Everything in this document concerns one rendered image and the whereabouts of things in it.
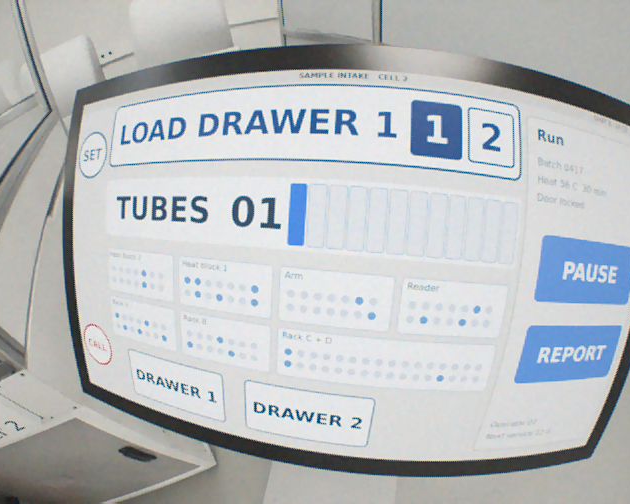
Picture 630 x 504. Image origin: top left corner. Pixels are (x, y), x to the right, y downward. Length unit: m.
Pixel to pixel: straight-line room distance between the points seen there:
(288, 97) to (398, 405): 0.21
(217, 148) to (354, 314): 0.14
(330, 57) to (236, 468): 1.25
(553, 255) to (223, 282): 0.22
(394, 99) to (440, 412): 0.21
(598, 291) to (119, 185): 0.37
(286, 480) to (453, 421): 1.01
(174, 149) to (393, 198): 0.15
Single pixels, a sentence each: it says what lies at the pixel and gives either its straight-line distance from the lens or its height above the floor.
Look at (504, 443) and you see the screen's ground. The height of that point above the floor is 0.99.
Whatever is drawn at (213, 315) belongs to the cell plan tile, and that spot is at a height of 1.06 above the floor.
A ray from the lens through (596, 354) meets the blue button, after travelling 0.28.
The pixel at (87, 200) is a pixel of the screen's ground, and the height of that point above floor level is 1.12.
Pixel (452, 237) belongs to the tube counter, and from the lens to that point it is 0.19.
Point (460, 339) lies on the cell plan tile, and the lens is 0.21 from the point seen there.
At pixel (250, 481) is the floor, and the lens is 1.27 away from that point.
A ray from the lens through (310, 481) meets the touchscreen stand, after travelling 1.20.
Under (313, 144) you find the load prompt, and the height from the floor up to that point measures 1.14.
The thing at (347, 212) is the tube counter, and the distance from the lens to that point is 0.19.
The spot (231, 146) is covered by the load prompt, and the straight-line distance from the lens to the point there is 0.21.
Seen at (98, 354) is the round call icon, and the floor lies 1.01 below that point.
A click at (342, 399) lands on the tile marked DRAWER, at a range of 0.22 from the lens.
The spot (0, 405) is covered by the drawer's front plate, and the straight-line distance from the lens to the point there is 0.58.
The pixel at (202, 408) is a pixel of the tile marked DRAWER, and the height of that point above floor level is 0.99.
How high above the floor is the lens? 1.23
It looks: 46 degrees down
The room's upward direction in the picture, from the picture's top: 5 degrees counter-clockwise
